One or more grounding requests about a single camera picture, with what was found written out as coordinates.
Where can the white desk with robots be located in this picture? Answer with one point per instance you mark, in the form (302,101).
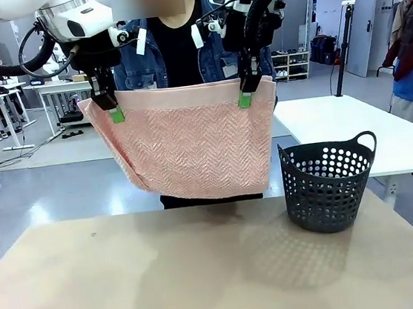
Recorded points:
(46,88)

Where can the person in denim jacket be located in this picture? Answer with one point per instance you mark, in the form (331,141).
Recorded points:
(180,53)

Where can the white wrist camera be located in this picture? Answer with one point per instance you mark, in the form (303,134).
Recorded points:
(120,37)
(214,25)

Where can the white open door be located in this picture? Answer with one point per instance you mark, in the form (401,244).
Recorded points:
(361,25)

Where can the black tripod pole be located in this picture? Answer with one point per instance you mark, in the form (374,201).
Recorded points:
(344,49)

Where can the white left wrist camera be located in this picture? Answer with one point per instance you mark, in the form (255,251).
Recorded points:
(120,37)

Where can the beige hanging coat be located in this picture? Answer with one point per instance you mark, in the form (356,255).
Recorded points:
(398,24)

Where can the black luggage bag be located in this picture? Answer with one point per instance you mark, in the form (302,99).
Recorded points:
(323,49)

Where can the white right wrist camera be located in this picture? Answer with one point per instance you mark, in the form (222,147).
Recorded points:
(214,25)

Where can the black floor bracket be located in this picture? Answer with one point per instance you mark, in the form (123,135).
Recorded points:
(72,133)

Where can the dark grey perforated basket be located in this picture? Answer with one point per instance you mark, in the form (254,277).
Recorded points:
(323,227)

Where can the black case under desk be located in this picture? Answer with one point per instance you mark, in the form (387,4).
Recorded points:
(69,117)

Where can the white shoe shelf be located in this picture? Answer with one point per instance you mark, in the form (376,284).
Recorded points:
(293,66)

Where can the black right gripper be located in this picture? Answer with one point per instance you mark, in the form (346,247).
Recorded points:
(234,35)

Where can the pink herringbone towel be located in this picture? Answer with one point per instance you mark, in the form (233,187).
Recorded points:
(198,144)

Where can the black labelled box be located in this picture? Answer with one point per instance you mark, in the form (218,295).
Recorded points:
(36,83)

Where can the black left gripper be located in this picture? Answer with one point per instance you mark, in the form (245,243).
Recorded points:
(94,53)

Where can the brown cardboard box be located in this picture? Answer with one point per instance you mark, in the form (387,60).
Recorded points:
(78,78)

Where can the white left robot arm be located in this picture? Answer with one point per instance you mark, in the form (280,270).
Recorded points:
(7,7)

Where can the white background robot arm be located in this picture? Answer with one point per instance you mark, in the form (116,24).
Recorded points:
(51,69)

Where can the large white table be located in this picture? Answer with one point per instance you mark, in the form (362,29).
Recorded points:
(336,117)

